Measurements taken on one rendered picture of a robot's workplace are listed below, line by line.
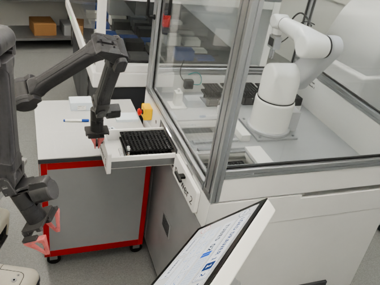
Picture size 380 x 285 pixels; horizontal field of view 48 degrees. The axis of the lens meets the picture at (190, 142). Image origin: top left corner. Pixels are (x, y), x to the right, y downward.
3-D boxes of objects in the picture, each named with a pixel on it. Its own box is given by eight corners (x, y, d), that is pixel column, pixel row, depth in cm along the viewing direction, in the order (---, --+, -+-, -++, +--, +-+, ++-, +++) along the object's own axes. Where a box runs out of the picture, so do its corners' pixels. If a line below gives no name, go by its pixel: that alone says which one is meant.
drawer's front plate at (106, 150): (106, 175, 191) (107, 154, 185) (96, 141, 214) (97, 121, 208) (110, 174, 191) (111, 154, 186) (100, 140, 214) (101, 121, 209)
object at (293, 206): (203, 231, 171) (209, 203, 164) (143, 111, 251) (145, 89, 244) (388, 206, 204) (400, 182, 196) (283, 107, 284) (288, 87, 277)
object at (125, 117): (116, 122, 244) (116, 119, 243) (113, 115, 251) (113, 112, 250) (138, 121, 248) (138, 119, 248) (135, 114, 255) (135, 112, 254)
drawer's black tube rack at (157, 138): (126, 162, 198) (126, 151, 195) (119, 142, 212) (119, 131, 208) (171, 159, 206) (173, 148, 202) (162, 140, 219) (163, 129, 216)
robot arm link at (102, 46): (101, 22, 139) (108, 47, 135) (125, 38, 151) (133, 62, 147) (5, 84, 154) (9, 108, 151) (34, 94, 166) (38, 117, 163)
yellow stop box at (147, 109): (142, 120, 234) (143, 108, 230) (139, 114, 239) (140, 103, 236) (151, 120, 235) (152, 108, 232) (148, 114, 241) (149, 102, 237)
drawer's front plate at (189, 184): (192, 214, 176) (196, 192, 171) (172, 172, 199) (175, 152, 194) (196, 213, 177) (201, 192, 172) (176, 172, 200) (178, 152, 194)
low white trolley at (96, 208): (43, 270, 242) (38, 159, 203) (38, 201, 291) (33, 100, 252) (143, 255, 262) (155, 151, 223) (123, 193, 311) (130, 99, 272)
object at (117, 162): (110, 169, 192) (111, 158, 189) (101, 139, 212) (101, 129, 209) (193, 163, 206) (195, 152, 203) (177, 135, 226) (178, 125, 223)
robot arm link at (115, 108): (94, 94, 179) (98, 112, 176) (120, 91, 184) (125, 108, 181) (89, 107, 189) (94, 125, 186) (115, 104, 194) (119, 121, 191)
